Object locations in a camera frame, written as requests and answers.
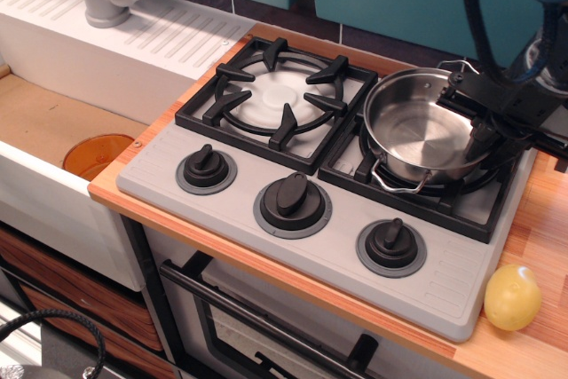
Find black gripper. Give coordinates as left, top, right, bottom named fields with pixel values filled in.
left=437, top=72, right=567, bottom=162

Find stainless steel pot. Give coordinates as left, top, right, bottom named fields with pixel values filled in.
left=363, top=67, right=490, bottom=194

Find yellow plastic potato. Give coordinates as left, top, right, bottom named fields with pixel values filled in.
left=484, top=265, right=542, bottom=331

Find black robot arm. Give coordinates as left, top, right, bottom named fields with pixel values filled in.
left=439, top=0, right=567, bottom=162

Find black right stove knob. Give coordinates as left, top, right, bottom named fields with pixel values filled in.
left=356, top=217, right=427, bottom=279

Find black stove knob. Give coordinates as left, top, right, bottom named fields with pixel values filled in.
left=253, top=172, right=333, bottom=240
left=356, top=217, right=427, bottom=279
left=175, top=144, right=238, bottom=196

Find grey toy stove top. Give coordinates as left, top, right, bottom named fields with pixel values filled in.
left=115, top=36, right=543, bottom=343

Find black middle stove knob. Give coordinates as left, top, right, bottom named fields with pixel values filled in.
left=253, top=172, right=333, bottom=240

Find black left stove knob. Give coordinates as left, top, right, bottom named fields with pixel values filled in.
left=175, top=144, right=238, bottom=196

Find black right burner grate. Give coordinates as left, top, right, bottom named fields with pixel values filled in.
left=318, top=107, right=527, bottom=243

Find black burner grate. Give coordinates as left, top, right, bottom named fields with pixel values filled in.
left=318, top=107, right=527, bottom=243
left=175, top=37, right=378, bottom=175

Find black left burner grate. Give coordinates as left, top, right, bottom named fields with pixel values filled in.
left=175, top=37, right=378, bottom=175

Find orange sink drain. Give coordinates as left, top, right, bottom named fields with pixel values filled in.
left=62, top=133, right=134, bottom=181

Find white toy sink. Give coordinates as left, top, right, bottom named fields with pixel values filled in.
left=1, top=0, right=253, bottom=291

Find wooden drawer fronts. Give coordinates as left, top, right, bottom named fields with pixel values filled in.
left=1, top=224, right=176, bottom=379

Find teal right wall panel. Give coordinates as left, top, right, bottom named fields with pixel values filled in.
left=315, top=0, right=543, bottom=66

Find oven door with black handle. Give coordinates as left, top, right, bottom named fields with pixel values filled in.
left=159, top=252, right=460, bottom=378

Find black braided cable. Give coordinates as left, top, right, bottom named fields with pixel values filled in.
left=0, top=307, right=107, bottom=379

